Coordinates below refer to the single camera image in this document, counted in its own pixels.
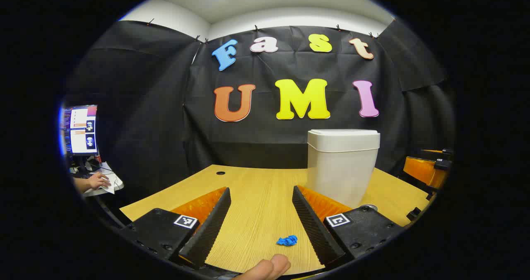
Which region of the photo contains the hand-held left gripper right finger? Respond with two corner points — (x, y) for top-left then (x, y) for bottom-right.
(292, 185), (405, 267)

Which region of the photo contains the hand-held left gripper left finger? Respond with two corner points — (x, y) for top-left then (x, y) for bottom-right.
(119, 186), (231, 270)

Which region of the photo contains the white desktop garbage bin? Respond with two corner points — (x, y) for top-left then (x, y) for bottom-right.
(307, 129), (381, 209)

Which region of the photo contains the wooden desktop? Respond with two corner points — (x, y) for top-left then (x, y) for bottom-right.
(119, 164), (431, 275)

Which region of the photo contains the white side desk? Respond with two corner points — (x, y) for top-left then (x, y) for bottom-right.
(81, 162), (125, 197)

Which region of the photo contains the black backdrop cloth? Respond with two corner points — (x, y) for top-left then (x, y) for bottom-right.
(62, 19), (456, 206)

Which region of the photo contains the computer monitor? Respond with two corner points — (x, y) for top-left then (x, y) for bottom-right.
(62, 104), (99, 156)

